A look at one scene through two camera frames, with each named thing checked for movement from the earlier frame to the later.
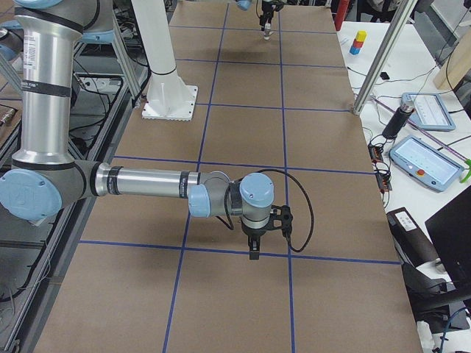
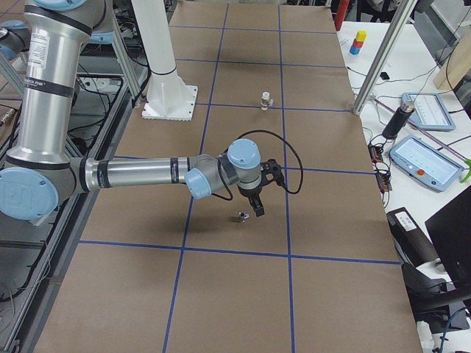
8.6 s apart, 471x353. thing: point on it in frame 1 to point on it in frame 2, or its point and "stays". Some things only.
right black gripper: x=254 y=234 to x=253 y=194
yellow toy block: x=361 y=36 stays
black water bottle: x=397 y=121 stays
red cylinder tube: x=342 y=6 stays
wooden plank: x=458 y=65 stays
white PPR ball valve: x=267 y=27 to x=266 y=101
